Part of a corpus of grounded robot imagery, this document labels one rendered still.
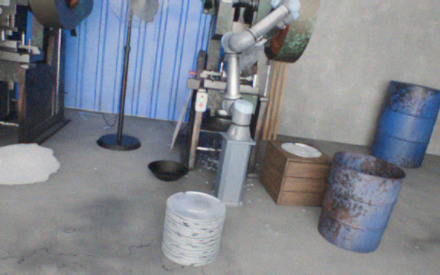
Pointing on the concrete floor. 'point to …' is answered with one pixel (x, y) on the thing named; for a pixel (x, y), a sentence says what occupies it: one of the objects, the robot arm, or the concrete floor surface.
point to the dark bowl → (167, 170)
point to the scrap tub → (359, 201)
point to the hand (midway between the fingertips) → (257, 43)
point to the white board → (182, 116)
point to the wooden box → (295, 176)
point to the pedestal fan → (111, 142)
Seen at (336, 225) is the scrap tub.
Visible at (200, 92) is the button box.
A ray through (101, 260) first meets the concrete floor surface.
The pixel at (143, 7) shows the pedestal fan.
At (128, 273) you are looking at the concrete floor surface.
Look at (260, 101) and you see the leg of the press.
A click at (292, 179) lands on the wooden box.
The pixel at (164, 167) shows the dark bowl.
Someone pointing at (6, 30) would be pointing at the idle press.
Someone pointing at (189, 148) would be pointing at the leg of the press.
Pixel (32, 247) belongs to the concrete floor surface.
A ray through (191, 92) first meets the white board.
